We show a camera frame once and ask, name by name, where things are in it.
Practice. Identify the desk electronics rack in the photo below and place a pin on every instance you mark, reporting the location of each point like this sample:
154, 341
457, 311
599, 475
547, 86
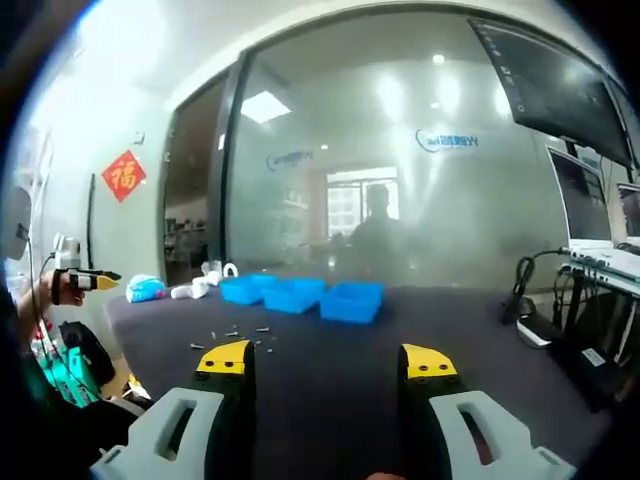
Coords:
605, 262

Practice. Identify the blue plastic bin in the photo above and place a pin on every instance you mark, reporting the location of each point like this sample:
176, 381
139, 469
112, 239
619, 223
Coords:
290, 300
242, 290
350, 305

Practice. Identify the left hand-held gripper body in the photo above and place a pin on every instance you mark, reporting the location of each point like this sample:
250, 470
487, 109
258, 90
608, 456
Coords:
67, 252

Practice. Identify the red diamond wall decoration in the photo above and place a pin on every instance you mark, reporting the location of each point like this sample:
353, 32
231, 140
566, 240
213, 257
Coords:
123, 176

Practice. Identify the white plastic pipe fitting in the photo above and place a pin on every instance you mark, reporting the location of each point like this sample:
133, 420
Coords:
212, 279
187, 291

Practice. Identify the blue tissue packet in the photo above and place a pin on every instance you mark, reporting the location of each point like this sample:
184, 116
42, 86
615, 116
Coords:
145, 289

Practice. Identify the large black monitor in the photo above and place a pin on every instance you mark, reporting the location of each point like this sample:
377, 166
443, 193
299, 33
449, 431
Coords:
555, 90

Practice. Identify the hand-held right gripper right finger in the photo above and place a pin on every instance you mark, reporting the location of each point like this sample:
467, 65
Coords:
510, 440

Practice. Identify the person in black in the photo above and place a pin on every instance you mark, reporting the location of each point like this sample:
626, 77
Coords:
75, 440

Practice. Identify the person's left hand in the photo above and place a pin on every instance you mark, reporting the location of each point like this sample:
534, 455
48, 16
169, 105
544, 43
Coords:
67, 296

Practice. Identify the teal plastic crate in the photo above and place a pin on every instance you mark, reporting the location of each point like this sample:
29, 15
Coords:
70, 382

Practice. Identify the white curved hook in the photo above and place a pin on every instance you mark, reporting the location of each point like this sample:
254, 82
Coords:
227, 270

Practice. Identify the grey worn device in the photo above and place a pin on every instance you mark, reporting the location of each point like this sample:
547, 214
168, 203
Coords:
17, 225

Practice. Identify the black bag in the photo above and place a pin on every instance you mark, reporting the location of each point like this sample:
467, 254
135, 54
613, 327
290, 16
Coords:
97, 360

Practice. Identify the small desk monitor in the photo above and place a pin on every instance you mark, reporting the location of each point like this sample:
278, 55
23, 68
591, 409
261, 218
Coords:
631, 215

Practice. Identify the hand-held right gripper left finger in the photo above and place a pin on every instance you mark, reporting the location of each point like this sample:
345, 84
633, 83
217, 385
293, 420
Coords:
205, 415

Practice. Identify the screws nuts and washers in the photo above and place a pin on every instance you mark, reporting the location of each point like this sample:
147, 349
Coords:
263, 329

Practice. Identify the person's right hand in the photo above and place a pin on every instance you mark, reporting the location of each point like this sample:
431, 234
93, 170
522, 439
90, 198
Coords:
385, 476

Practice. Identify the clear glass mug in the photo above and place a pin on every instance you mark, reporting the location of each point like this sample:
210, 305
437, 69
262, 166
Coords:
212, 266

